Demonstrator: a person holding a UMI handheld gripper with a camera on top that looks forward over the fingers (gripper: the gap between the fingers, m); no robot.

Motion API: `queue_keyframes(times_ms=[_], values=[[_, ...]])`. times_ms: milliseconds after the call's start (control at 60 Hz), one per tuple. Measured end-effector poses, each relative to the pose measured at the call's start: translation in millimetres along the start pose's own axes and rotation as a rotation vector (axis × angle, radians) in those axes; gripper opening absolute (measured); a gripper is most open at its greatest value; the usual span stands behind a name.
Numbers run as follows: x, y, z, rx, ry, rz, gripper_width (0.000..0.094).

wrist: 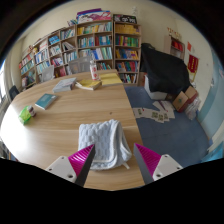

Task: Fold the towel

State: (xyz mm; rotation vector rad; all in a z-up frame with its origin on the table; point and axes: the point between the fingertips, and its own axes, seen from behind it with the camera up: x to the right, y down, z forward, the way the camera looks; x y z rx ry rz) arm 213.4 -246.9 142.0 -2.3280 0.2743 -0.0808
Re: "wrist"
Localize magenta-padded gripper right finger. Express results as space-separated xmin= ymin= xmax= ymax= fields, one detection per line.
xmin=132 ymin=142 xmax=184 ymax=185

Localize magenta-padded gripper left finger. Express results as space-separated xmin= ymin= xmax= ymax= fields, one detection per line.
xmin=45 ymin=143 xmax=97 ymax=187

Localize white knitted towel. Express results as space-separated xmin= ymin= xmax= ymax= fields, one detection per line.
xmin=77 ymin=119 xmax=134 ymax=171

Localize scattered paper sheets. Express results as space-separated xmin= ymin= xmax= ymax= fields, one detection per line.
xmin=132 ymin=99 xmax=176 ymax=125

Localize green plastic bag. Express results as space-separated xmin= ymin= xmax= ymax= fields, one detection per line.
xmin=18 ymin=105 xmax=33 ymax=126

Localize teal book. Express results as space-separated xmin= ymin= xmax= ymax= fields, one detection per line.
xmin=34 ymin=93 xmax=59 ymax=111

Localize brown cardboard box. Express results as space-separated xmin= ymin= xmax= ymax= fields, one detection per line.
xmin=172 ymin=85 xmax=200 ymax=113

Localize white box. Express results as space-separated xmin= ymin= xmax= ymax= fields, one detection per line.
xmin=143 ymin=76 xmax=168 ymax=101

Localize grey book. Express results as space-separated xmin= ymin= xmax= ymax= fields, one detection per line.
xmin=52 ymin=77 xmax=79 ymax=94

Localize yellow book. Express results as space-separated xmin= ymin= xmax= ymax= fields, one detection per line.
xmin=74 ymin=78 xmax=103 ymax=92

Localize dark office chair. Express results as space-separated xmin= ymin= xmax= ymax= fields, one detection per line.
xmin=8 ymin=85 xmax=21 ymax=101

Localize black cloth cover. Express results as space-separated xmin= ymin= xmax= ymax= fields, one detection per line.
xmin=139 ymin=42 xmax=192 ymax=96

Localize grey mesh chair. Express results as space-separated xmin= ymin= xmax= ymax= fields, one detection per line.
xmin=40 ymin=64 xmax=56 ymax=83
xmin=68 ymin=56 xmax=93 ymax=75

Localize yellow folder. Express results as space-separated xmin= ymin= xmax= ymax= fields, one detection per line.
xmin=99 ymin=72 xmax=124 ymax=88

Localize white plastic bottle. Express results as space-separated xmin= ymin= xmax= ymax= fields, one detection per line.
xmin=89 ymin=60 xmax=101 ymax=82

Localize small wooden shelf unit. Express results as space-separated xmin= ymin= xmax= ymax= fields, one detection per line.
xmin=163 ymin=34 xmax=186 ymax=61

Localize wooden bookshelf with books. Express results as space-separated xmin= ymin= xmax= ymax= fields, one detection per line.
xmin=18 ymin=9 xmax=143 ymax=91

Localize red wall hanging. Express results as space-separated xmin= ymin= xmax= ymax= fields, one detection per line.
xmin=187 ymin=54 xmax=200 ymax=75

